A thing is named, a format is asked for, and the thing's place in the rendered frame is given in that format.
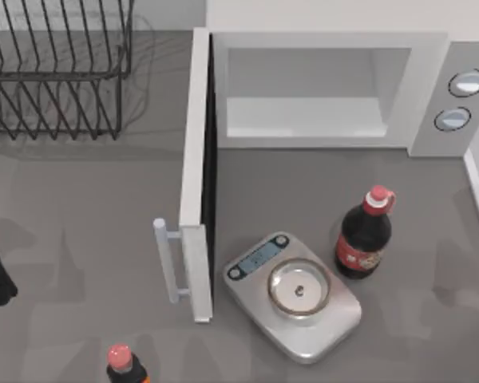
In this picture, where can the pale microwave oven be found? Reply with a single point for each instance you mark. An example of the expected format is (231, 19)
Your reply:
(331, 80)

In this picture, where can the silver kitchen scale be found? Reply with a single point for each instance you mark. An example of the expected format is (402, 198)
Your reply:
(293, 295)

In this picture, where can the round microwave knob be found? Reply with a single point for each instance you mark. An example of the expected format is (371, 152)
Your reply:
(452, 119)
(467, 82)

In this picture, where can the white microwave door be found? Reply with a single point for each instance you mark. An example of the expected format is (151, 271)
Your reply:
(195, 199)

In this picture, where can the dark bottle with red cap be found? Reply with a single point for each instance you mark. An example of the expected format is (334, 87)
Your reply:
(363, 239)

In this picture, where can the dark bottle with pink cap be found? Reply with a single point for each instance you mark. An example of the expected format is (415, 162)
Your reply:
(123, 365)

